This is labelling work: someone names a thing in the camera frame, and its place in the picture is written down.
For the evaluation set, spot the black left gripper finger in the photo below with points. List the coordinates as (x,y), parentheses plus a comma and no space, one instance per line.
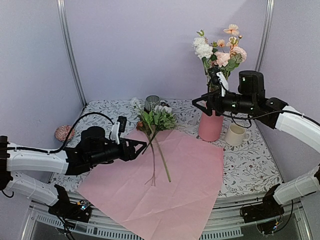
(132,143)
(130,154)

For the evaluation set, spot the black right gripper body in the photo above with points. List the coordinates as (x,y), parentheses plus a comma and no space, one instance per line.
(245,104)

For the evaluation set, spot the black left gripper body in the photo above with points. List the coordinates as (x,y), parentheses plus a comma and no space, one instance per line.
(97,158)

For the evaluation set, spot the dusty orange rose stem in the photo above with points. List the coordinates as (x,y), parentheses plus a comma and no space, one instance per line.
(148,131)

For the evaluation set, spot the white blossom flower stem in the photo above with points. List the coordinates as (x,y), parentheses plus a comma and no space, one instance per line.
(138,107)

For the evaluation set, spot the white peony flower stem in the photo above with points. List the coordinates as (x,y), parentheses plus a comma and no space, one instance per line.
(205,50)

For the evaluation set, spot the peach rose flower stem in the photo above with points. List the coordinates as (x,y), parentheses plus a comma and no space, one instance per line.
(227,62)

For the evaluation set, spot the pink wrapping paper sheet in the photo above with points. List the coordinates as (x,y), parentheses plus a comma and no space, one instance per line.
(167,193)

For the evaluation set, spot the peach blossom flower stem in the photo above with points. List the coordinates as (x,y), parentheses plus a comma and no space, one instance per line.
(234,38)

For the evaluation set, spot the pink rose flower stem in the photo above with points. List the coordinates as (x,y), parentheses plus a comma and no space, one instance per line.
(208,63)

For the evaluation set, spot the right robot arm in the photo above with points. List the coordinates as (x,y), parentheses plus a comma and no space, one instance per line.
(306,131)

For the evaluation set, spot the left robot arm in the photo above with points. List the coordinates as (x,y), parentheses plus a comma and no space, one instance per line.
(15,160)

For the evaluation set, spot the tall pink vase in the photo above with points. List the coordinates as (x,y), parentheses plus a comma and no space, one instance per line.
(210,127)

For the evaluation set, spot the green leafy white stem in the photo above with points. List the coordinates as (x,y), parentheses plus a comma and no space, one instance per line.
(160,119)

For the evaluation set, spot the white coffee mug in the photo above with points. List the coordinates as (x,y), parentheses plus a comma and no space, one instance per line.
(236,135)

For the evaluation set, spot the striped ceramic cup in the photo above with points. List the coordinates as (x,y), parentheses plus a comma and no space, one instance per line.
(151,102)

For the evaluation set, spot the dark red saucer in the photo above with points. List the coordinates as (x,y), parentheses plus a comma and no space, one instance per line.
(166,103)

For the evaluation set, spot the floral patterned tablecloth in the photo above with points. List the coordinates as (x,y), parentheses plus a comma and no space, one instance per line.
(248,169)

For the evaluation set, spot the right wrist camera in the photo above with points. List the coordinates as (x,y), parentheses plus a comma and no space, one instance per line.
(217,81)

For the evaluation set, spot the right aluminium frame post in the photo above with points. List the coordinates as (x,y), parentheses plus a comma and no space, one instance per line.
(259,27)

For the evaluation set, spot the aluminium frame post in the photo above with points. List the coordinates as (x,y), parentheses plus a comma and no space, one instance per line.
(70,52)
(259,27)

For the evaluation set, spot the aluminium front rail base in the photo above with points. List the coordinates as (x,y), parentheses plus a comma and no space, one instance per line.
(234,218)

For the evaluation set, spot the left aluminium frame post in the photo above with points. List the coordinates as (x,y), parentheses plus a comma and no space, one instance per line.
(70,52)

